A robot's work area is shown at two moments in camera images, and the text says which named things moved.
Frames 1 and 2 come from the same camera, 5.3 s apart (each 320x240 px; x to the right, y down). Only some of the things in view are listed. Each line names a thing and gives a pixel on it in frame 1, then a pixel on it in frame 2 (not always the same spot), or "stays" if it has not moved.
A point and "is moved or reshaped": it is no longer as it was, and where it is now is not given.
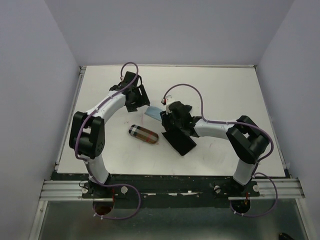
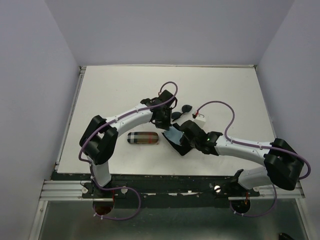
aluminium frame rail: [63, 190] stays
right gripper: [165, 122] -> [183, 139]
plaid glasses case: [143, 134] is moved or reshaped
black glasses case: [182, 143] stays
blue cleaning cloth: [154, 112] is moved or reshaped
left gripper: [143, 100] -> [166, 124]
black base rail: [167, 190] stays
